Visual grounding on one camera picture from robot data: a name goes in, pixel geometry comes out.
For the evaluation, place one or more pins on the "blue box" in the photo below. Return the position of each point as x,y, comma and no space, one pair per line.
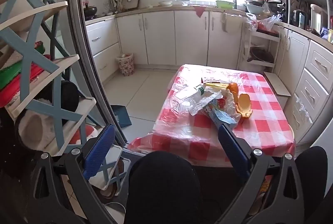
326,33

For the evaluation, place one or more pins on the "white base cabinet with doors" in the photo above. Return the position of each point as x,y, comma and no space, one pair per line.
158,36

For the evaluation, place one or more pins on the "person's leg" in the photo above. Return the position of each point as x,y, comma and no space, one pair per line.
161,187
312,174

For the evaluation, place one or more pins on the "white bowl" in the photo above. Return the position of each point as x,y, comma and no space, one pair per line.
165,3

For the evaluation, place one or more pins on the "floral waste bin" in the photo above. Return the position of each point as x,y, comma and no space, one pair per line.
126,65

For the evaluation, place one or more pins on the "white panelled drawer cabinet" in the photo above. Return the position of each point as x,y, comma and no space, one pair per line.
314,75

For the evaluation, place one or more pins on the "dark electric kettle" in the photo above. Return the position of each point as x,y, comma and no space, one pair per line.
298,18

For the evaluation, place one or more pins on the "blue dustpan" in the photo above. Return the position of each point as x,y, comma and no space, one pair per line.
121,116

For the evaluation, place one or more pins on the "pink hanging cloth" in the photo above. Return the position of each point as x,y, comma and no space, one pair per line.
200,10

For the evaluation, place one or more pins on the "red checked tablecloth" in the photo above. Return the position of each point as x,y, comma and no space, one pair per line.
260,125

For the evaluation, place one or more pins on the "clear plastic bottle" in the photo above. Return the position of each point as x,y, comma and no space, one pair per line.
184,96

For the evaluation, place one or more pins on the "black cooking pot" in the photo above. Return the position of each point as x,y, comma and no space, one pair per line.
90,10

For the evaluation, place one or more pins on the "clear plastic bags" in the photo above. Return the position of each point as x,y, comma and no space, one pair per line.
265,22

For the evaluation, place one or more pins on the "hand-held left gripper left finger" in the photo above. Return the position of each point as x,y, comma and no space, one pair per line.
100,151

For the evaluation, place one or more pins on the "red white slipper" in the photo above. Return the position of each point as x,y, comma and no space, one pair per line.
87,133

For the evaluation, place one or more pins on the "grey sliding door frame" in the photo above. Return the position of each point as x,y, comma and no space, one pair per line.
78,18

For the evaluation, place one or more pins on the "white countertop appliance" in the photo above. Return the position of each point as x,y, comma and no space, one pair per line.
317,18

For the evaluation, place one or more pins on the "person's left leg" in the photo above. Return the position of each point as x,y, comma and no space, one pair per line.
161,187

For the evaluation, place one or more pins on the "yellow snack packet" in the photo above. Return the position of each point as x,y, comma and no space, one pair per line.
216,85

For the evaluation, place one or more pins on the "brown slipper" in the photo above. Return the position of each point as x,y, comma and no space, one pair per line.
120,165

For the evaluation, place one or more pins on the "orange peel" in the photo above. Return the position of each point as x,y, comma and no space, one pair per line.
233,88
244,107

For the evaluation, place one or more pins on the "black wok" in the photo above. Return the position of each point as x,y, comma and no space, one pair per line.
260,56

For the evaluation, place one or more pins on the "blue snack packet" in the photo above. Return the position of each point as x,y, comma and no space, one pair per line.
221,117

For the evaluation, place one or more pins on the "kitchen faucet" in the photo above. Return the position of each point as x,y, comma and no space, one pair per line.
234,0

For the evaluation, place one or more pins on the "white step stool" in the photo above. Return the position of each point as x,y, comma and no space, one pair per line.
277,83

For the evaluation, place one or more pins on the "white trolley shelf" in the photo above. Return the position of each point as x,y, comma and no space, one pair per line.
260,34

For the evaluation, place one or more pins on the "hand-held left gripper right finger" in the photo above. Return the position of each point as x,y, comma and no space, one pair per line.
232,151

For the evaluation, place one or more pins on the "green basin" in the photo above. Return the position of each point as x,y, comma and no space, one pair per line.
223,4

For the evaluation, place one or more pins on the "black cooker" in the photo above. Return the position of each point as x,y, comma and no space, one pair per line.
277,9

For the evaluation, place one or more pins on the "person's right leg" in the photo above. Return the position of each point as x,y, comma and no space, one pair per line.
312,174

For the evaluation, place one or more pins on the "red flat item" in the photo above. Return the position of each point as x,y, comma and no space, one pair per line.
13,91

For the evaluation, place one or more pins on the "clear plastic wrapper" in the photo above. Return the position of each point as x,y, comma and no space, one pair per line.
203,104

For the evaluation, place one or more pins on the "green flat item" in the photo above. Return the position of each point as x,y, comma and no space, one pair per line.
10,71

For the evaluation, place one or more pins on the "blue and white shoe rack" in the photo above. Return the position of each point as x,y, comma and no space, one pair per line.
28,65

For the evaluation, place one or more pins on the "black white fuzzy slipper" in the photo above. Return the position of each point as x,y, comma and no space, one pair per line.
39,125

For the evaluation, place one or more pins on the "stack of dishes and basins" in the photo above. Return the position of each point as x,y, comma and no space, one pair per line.
255,2

